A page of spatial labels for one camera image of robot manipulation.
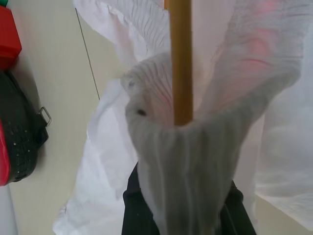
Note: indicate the green block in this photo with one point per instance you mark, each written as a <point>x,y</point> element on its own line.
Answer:
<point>3,2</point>

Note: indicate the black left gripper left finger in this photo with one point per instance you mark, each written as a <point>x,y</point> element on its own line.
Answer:
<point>137,215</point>

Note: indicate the wooden clothes hanger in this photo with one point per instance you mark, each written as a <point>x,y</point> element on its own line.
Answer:
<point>182,61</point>

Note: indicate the red block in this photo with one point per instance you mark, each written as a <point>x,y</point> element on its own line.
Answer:
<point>8,34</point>

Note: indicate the white shorts garment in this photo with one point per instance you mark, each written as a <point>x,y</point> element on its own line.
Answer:
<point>183,171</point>

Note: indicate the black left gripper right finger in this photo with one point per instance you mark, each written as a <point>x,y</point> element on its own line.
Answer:
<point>237,218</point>

